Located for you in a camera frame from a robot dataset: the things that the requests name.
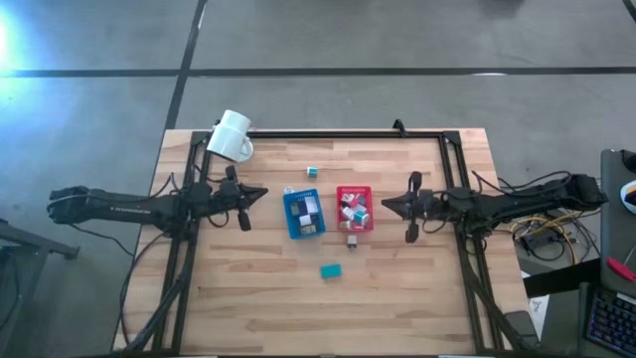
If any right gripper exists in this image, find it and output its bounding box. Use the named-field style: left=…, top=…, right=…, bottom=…
left=381, top=171, right=448, bottom=245

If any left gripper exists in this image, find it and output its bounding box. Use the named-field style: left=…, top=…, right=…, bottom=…
left=201, top=165, right=269, bottom=233

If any red plastic basket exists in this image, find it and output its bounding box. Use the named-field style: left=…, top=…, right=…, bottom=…
left=336, top=185, right=375, bottom=234

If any blue plastic basket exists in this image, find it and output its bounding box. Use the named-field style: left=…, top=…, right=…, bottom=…
left=282, top=188, right=328, bottom=241

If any white cylindrical spot lamp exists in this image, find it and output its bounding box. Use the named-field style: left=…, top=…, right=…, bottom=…
left=206, top=109, right=254, bottom=164

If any black flat pad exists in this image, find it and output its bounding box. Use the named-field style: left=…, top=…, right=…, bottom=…
left=502, top=309, right=542, bottom=349

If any white paper sheet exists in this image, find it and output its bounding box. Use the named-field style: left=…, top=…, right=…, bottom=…
left=521, top=270, right=551, bottom=328

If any black desk crossbar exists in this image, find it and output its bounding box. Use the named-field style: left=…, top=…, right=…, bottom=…
left=522, top=258, right=602, bottom=299

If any dark grey side desk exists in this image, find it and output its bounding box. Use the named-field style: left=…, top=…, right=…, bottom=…
left=598, top=147, right=636, bottom=299

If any grey metal stand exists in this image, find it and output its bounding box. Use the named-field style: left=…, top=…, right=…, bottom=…
left=0, top=217, right=80, bottom=358

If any white blue yellow object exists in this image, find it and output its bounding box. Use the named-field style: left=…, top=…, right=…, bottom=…
left=619, top=179, right=636, bottom=216

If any backlit keyboard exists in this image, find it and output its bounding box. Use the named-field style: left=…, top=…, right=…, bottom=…
left=584, top=283, right=636, bottom=358

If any black aluminium table frame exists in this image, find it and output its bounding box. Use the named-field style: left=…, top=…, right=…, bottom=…
left=126, top=128, right=532, bottom=356

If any floor cable bundle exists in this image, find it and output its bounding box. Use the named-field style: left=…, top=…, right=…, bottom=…
left=511, top=216, right=602, bottom=265

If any red handled tool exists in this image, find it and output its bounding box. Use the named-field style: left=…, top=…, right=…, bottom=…
left=606, top=257, right=636, bottom=284

